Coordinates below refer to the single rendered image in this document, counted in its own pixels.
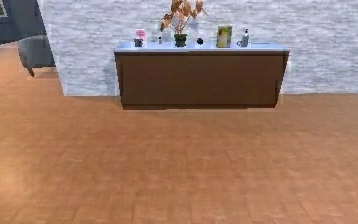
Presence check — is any grey spray bottle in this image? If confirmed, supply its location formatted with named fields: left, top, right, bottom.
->
left=236, top=28, right=250, bottom=48

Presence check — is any orange plant in green pot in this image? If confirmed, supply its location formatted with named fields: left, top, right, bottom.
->
left=159, top=0, right=208, bottom=48

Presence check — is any grey armchair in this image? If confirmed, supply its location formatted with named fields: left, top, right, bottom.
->
left=17, top=34, right=57, bottom=78

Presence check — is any brown cabinet with pale top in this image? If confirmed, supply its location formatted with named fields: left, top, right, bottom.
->
left=113, top=41, right=291, bottom=111

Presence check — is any yellow green box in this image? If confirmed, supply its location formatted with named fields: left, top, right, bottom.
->
left=216, top=25, right=233, bottom=49

